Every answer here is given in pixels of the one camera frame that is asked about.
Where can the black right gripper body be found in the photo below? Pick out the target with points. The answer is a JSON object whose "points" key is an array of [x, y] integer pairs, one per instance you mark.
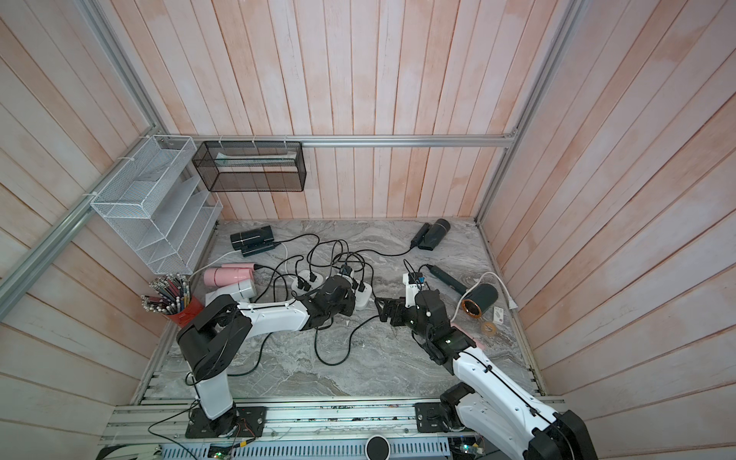
{"points": [[413, 321]]}

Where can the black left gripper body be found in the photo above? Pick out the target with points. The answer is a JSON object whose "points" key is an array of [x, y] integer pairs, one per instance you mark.
{"points": [[346, 308]]}

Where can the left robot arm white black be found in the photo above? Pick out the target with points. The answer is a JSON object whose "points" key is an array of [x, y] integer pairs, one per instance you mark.
{"points": [[210, 342]]}

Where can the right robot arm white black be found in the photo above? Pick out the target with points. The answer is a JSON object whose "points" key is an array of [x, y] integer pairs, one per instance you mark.
{"points": [[486, 400]]}

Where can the far white power strip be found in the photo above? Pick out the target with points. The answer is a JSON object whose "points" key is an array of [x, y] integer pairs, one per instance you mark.
{"points": [[362, 292]]}

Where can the white power strip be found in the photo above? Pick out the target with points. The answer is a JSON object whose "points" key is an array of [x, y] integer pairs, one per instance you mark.
{"points": [[362, 292], [306, 281]]}

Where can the near white power strip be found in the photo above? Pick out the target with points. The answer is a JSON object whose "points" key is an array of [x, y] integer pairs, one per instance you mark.
{"points": [[306, 281]]}

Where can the dark green hair dryer copper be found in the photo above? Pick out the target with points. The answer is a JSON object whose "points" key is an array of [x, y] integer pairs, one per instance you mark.
{"points": [[475, 300]]}

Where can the dark green folded hair dryer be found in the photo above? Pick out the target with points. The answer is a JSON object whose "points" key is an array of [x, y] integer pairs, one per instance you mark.
{"points": [[430, 235]]}

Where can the black folded hair dryer left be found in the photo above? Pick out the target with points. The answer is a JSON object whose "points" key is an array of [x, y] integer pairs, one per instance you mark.
{"points": [[253, 241]]}

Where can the pink hair dryer left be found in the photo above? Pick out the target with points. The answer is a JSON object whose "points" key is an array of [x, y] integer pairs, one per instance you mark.
{"points": [[228, 274]]}

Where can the black round sensor puck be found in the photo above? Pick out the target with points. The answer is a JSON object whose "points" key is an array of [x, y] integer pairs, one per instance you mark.
{"points": [[377, 448]]}

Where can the red cup of pencils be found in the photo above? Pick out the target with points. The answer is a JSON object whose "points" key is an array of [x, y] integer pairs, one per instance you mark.
{"points": [[173, 298]]}

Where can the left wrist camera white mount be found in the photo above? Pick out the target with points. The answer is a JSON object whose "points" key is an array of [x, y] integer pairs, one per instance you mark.
{"points": [[346, 271]]}

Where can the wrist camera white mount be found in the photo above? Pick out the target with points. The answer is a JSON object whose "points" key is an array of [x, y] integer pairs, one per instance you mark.
{"points": [[346, 271], [413, 283]]}

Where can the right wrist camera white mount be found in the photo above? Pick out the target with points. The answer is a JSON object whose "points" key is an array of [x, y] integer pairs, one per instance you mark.
{"points": [[413, 283]]}

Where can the black mesh wall basket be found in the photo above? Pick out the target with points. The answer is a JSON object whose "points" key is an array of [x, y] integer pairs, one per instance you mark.
{"points": [[251, 166]]}

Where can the white wire shelf rack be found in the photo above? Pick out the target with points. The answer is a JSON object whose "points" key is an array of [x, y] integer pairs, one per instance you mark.
{"points": [[165, 218]]}

